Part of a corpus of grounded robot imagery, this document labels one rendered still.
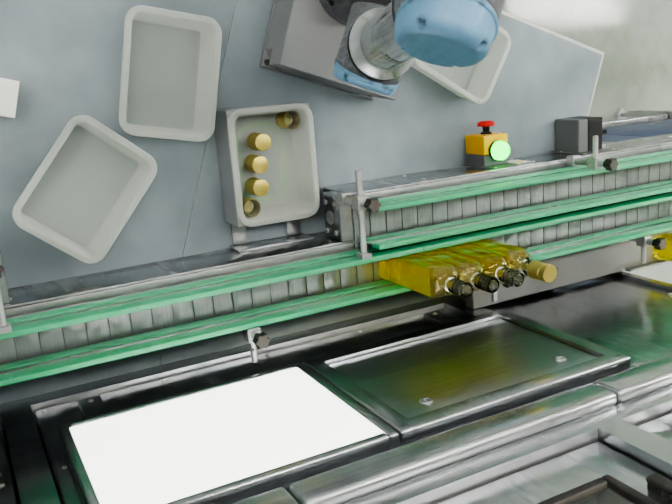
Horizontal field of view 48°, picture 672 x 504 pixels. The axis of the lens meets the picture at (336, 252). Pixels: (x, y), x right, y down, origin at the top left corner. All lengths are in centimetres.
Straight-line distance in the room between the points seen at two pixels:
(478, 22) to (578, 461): 63
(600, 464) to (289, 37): 90
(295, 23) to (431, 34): 60
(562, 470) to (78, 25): 108
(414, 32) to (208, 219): 75
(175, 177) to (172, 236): 12
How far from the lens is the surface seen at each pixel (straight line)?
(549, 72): 195
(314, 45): 148
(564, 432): 120
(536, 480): 111
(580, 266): 191
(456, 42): 90
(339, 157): 162
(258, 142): 147
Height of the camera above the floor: 218
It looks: 60 degrees down
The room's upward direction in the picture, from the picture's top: 111 degrees clockwise
